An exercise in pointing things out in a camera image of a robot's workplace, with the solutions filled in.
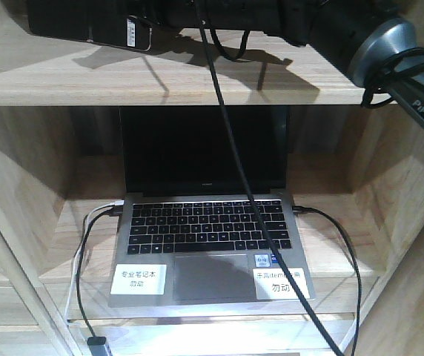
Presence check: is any black foldable phone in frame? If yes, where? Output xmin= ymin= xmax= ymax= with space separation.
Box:
xmin=29 ymin=14 xmax=152 ymax=52

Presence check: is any wooden desk shelf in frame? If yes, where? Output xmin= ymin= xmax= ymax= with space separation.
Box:
xmin=0 ymin=1 xmax=424 ymax=355

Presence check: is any black laptop cable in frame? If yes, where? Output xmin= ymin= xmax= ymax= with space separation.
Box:
xmin=292 ymin=205 xmax=363 ymax=356
xmin=74 ymin=208 xmax=124 ymax=340

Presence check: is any black camera cable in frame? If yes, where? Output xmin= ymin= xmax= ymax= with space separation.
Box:
xmin=193 ymin=0 xmax=346 ymax=356

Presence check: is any grey usb adapter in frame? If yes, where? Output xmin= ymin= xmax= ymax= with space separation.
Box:
xmin=87 ymin=336 xmax=113 ymax=356

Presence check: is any black laptop cable right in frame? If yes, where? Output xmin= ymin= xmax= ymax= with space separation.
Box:
xmin=292 ymin=205 xmax=363 ymax=356

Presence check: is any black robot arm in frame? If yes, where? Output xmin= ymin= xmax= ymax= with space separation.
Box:
xmin=27 ymin=1 xmax=424 ymax=129

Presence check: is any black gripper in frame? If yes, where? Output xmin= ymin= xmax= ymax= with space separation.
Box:
xmin=26 ymin=0 xmax=309 ymax=47

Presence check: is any silver laptop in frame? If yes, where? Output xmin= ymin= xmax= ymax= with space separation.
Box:
xmin=109 ymin=105 xmax=315 ymax=307

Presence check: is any white laptop cable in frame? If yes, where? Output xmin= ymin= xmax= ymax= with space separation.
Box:
xmin=64 ymin=200 xmax=125 ymax=329

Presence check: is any black laptop cable left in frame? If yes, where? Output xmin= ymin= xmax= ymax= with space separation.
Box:
xmin=74 ymin=208 xmax=124 ymax=340

